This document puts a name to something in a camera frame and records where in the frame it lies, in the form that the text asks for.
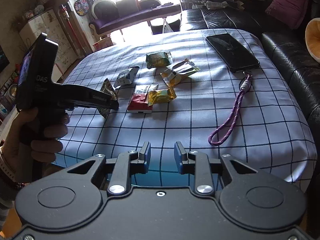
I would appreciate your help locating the dark snack packet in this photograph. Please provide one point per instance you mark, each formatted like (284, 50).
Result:
(126, 77)

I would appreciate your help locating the brown patterned snack packet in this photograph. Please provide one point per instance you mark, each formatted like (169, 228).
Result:
(107, 88)

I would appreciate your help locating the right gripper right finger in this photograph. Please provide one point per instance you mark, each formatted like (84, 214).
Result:
(181, 157)

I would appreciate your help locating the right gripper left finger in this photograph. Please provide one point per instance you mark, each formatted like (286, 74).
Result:
(144, 156)

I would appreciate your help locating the red white snack bar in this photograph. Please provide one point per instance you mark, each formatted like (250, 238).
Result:
(139, 100)

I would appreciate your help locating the black leather sofa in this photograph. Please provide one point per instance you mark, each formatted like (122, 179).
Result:
(283, 46)

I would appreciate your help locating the black smartphone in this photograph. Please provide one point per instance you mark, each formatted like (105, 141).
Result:
(236, 57)

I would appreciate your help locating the small yellow snack packet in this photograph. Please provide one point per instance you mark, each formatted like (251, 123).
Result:
(161, 96)

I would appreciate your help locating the white checkered tablecloth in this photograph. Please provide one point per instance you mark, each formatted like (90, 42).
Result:
(271, 131)

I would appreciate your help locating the round orange white cushion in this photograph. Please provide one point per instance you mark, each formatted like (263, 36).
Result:
(312, 38)

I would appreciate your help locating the purple chaise lounge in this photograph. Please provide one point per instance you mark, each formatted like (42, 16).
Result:
(110, 16)

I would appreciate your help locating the red stick vacuum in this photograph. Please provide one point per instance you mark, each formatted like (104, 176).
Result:
(66, 17)

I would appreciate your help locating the person left hand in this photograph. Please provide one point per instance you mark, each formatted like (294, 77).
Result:
(32, 141)

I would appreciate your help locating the green garlic pea packet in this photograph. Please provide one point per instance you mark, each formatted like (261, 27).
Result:
(159, 59)

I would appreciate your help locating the magenta cushion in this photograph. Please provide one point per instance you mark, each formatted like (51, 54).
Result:
(289, 12)

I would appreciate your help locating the white cartoon drawer cabinet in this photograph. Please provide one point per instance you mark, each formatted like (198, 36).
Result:
(48, 23)

